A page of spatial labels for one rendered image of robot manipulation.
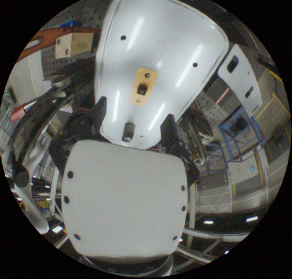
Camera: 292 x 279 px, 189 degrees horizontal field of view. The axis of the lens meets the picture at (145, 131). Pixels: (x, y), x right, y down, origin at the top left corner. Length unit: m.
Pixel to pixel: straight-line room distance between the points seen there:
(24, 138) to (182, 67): 0.27
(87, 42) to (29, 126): 0.14
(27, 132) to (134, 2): 0.24
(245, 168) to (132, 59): 7.96
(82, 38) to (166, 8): 0.13
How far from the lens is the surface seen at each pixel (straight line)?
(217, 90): 0.26
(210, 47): 0.20
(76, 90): 0.20
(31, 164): 0.55
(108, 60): 0.18
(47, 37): 0.16
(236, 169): 8.11
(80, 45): 0.15
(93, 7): 0.62
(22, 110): 0.22
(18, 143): 0.16
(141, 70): 0.17
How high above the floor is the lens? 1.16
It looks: 37 degrees down
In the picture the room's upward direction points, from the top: 176 degrees counter-clockwise
